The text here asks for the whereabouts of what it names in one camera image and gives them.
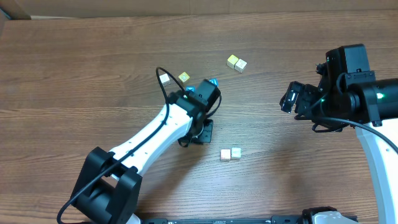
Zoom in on red letter Y block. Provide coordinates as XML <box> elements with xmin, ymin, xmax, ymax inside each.
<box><xmin>220</xmin><ymin>149</ymin><xmax>231</xmax><ymax>161</ymax></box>

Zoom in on green letter V block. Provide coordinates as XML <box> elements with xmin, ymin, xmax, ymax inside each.
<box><xmin>231</xmin><ymin>147</ymin><xmax>242</xmax><ymax>159</ymax></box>

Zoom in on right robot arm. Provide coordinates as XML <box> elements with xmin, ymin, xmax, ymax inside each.
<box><xmin>279</xmin><ymin>44</ymin><xmax>397</xmax><ymax>223</ymax></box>

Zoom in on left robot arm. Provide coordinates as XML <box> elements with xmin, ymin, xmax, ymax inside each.
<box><xmin>71</xmin><ymin>80</ymin><xmax>221</xmax><ymax>224</ymax></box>

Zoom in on blue letter X block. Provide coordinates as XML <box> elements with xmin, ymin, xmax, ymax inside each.
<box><xmin>185</xmin><ymin>86</ymin><xmax>195</xmax><ymax>92</ymax></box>

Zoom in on blue letter D block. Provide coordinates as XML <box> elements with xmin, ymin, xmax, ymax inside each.
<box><xmin>209</xmin><ymin>78</ymin><xmax>219</xmax><ymax>86</ymax></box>

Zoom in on yellow block centre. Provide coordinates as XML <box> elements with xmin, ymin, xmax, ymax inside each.
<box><xmin>178</xmin><ymin>72</ymin><xmax>190</xmax><ymax>85</ymax></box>

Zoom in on yellow block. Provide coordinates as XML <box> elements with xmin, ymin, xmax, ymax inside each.
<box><xmin>226</xmin><ymin>54</ymin><xmax>239</xmax><ymax>69</ymax></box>
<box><xmin>178</xmin><ymin>72</ymin><xmax>190</xmax><ymax>85</ymax></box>

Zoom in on plain block upper left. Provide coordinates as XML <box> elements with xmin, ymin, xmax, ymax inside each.
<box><xmin>159</xmin><ymin>73</ymin><xmax>171</xmax><ymax>86</ymax></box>

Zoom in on plain block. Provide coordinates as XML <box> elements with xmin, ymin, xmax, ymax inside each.
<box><xmin>234</xmin><ymin>58</ymin><xmax>247</xmax><ymax>73</ymax></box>
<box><xmin>159</xmin><ymin>73</ymin><xmax>171</xmax><ymax>86</ymax></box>

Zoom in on plain block far right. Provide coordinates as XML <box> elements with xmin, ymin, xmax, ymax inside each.
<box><xmin>234</xmin><ymin>58</ymin><xmax>247</xmax><ymax>73</ymax></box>

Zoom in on yellow block far right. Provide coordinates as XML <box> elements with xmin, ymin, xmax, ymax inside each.
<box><xmin>226</xmin><ymin>54</ymin><xmax>239</xmax><ymax>69</ymax></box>

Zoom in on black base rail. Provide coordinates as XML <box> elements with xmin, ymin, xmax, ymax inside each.
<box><xmin>136</xmin><ymin>214</ymin><xmax>358</xmax><ymax>224</ymax></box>

